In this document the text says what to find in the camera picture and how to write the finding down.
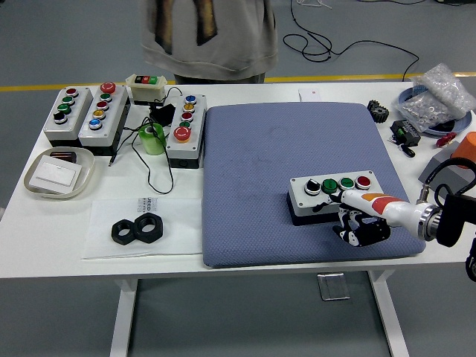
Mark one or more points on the grey four-button control box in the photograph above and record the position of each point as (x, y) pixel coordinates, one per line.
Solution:
(301, 193)

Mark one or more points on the cream switch box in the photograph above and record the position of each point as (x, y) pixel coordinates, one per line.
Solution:
(145, 88)

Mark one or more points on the wide grey five-button box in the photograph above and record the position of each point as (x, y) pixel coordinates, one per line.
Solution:
(111, 122)

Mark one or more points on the white wall switch plate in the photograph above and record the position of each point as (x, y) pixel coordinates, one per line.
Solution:
(56, 173)

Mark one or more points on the black power adapter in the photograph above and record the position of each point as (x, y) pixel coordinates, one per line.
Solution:
(163, 113)

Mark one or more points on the person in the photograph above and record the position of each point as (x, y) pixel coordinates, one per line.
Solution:
(208, 44)

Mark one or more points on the clear bag of washers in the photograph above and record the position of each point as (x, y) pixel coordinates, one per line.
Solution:
(420, 108)

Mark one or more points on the white card with red dot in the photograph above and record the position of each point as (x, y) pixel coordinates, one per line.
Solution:
(308, 96)

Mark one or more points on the bubble wrap bag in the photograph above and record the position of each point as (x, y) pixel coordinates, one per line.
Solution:
(446, 85)

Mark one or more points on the grey box with black knob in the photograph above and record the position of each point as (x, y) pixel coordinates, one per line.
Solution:
(80, 108)

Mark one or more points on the black electronic module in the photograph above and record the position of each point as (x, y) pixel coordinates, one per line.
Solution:
(407, 133)

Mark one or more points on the orange cylinder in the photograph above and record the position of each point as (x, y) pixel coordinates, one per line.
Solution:
(466, 147)

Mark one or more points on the narrow grey five-button box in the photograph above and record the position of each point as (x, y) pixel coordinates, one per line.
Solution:
(186, 148)

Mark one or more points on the blue-grey padded mat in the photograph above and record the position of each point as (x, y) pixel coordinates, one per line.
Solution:
(260, 186)

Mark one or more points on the green tape roll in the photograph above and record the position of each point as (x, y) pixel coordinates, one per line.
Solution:
(152, 145)

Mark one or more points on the small black hex nut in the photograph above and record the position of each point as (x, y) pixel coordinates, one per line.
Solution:
(116, 236)

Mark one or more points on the grey metal block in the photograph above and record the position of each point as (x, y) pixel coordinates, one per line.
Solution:
(458, 179)

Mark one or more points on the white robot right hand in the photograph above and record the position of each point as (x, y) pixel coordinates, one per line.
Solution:
(386, 210)

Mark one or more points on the white table leg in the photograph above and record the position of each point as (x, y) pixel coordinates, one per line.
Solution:
(390, 316)
(124, 316)

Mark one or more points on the black gear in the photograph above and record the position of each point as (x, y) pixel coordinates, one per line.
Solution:
(378, 111)

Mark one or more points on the dark red small block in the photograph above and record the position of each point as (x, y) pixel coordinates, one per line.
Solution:
(63, 154)

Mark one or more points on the small black connector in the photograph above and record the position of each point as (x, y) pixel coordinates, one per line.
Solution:
(408, 151)

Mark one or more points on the small red clip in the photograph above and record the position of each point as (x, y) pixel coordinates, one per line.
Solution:
(445, 140)

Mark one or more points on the white shallow tray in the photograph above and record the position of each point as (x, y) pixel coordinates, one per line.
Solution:
(88, 163)

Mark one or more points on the large black hex nut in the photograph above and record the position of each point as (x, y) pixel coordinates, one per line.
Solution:
(157, 232)

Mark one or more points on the blue and white plate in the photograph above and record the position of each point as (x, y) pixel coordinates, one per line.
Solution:
(463, 123)

